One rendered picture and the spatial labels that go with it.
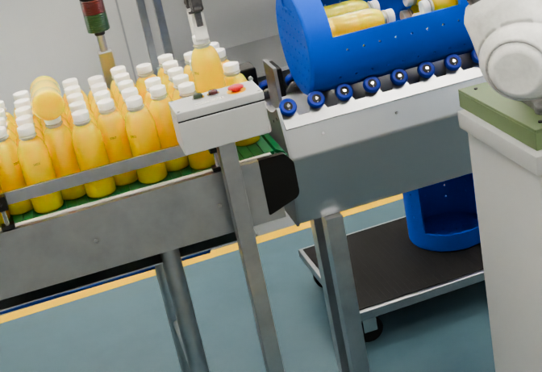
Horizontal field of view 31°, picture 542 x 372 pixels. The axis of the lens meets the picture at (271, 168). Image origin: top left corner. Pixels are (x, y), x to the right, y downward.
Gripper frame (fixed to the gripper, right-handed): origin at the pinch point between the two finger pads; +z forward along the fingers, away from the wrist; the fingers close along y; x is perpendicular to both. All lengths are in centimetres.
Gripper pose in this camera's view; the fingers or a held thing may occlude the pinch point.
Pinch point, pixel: (198, 24)
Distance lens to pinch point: 232.4
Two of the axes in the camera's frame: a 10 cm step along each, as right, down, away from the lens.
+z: 1.8, 9.1, 3.8
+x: -9.5, 2.7, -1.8
